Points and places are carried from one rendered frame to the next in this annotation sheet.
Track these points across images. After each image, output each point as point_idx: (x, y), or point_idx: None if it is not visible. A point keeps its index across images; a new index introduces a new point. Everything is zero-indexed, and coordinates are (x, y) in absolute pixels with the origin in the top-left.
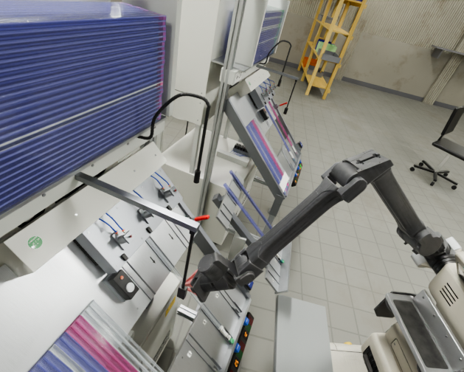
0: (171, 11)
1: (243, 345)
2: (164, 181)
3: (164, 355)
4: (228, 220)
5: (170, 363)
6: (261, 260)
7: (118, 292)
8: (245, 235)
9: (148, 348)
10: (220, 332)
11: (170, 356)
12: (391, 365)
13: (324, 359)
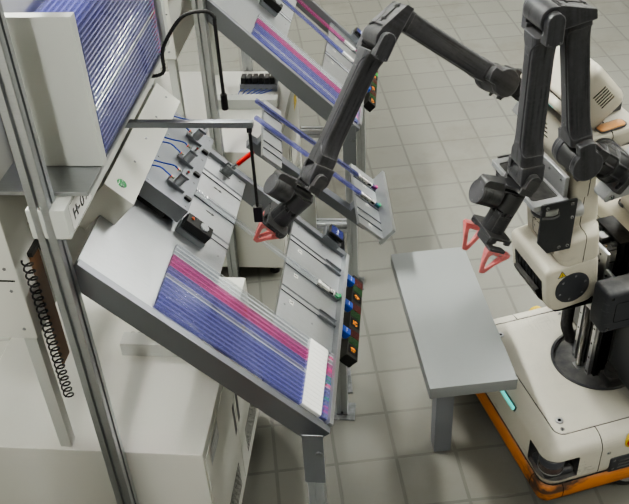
0: None
1: (358, 308)
2: None
3: (260, 436)
4: (278, 158)
5: (275, 441)
6: (327, 157)
7: (194, 237)
8: None
9: None
10: (319, 288)
11: (270, 434)
12: (536, 248)
13: (472, 297)
